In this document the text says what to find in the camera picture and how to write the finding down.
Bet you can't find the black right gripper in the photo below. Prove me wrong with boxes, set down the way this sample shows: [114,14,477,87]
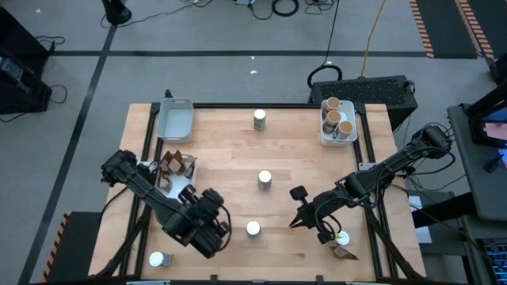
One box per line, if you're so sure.
[288,184,350,245]

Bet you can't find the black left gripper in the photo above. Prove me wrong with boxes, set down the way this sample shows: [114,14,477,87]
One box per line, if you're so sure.
[177,184,234,259]

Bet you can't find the white plastic bin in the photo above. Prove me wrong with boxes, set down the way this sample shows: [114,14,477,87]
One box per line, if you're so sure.
[319,98,359,148]
[150,152,199,197]

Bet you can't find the dark brown spice packet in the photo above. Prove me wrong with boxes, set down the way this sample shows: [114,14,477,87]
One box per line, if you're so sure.
[184,156,198,179]

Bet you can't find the tan square spice packet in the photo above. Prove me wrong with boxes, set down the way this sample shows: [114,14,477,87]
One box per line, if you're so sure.
[158,173,175,194]

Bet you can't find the brown-lidded cardboard spice tube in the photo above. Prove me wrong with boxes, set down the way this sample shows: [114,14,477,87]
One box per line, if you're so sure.
[323,97,341,116]
[322,109,343,134]
[334,120,355,142]

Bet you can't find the light grey plastic bin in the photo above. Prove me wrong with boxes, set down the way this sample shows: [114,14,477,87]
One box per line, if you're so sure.
[157,97,196,144]

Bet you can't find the white paper sheet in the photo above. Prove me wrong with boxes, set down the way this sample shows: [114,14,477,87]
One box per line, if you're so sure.
[407,196,433,245]

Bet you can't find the black mat striped edge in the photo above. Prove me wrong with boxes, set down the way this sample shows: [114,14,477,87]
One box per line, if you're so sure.
[410,0,479,60]
[41,211,104,283]
[455,0,507,61]

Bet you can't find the black beam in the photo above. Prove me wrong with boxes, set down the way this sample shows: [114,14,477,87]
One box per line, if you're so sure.
[411,192,478,230]

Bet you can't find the black computer case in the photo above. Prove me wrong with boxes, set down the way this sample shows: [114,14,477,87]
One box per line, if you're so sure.
[308,75,419,130]

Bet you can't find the grey desk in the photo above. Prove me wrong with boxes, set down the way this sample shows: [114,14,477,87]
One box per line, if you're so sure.
[447,103,507,222]

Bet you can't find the backlit keyboard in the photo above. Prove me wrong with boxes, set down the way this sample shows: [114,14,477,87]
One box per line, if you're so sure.
[477,238,507,285]

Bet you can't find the small black desk object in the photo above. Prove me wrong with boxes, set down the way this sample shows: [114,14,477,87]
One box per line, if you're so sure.
[482,154,506,174]

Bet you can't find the black monitor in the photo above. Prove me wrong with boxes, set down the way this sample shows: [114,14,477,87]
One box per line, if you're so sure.
[461,83,507,150]

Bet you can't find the black speaker box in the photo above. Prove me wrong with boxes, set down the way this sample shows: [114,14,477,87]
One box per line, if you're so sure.
[0,55,54,115]

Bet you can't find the black cabinet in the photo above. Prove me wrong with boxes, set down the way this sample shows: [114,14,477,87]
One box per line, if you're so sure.
[0,6,51,60]

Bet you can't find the black floor cables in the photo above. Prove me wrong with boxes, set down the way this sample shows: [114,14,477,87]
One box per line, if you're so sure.
[407,158,468,193]

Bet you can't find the black power cable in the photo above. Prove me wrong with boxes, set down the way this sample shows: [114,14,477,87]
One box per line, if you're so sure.
[307,0,344,90]

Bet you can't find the black floor cable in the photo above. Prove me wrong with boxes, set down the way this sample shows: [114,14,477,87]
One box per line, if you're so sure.
[35,35,67,51]
[0,84,69,123]
[101,0,201,29]

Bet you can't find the yellow floor cable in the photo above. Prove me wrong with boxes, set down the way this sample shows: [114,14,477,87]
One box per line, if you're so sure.
[359,0,387,78]

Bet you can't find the black coiled cable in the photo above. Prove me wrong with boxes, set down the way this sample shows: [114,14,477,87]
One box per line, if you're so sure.
[271,0,301,18]

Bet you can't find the black cable bundle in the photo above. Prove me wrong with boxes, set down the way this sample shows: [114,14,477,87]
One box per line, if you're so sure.
[304,0,337,16]

